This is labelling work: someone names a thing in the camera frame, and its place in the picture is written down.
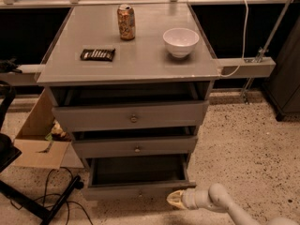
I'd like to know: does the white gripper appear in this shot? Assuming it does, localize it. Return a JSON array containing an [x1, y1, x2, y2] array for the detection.
[[167, 188, 210, 210]]

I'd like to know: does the grey bottom drawer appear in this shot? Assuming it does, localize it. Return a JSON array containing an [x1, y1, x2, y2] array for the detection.
[[82, 154, 196, 201]]

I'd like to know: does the grey drawer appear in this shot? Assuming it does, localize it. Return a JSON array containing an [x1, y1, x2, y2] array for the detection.
[[82, 154, 196, 201], [52, 101, 208, 132], [72, 136, 198, 158]]

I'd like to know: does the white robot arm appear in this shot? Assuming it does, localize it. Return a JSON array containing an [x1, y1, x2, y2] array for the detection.
[[167, 183, 261, 225]]

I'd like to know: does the grey middle drawer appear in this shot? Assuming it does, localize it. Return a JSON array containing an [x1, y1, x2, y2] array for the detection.
[[72, 136, 198, 158]]

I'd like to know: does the grey drawer cabinet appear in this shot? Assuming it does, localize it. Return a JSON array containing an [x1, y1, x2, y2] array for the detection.
[[36, 2, 222, 173]]

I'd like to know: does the grey top drawer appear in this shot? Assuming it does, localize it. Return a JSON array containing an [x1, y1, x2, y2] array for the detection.
[[52, 101, 208, 132]]

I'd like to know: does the grey metal railing beam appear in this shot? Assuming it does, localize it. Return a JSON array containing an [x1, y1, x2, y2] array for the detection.
[[0, 57, 276, 86]]

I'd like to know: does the cardboard box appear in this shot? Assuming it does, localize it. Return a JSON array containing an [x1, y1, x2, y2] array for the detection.
[[13, 91, 76, 169]]

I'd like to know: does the dark grey side cabinet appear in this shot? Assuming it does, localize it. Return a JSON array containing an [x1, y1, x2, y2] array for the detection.
[[262, 18, 300, 121]]

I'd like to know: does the white bowl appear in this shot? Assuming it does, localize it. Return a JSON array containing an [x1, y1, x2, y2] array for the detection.
[[163, 28, 200, 58]]

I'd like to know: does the dark chocolate bar wrapper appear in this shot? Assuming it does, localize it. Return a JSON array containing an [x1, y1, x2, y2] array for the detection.
[[80, 49, 115, 62]]

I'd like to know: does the metal diagonal rod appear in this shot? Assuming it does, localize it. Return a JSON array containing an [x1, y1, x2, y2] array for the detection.
[[241, 0, 293, 104]]

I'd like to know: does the black chair base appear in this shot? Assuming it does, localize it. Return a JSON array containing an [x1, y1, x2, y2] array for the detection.
[[0, 78, 85, 225]]

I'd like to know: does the gold soda can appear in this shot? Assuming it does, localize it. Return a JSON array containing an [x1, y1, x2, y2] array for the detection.
[[117, 4, 135, 40]]

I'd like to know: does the black floor cable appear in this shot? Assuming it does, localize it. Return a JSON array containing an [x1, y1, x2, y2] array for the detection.
[[8, 166, 95, 225]]

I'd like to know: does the white cable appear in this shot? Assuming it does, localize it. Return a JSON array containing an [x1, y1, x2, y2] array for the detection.
[[218, 0, 250, 79]]

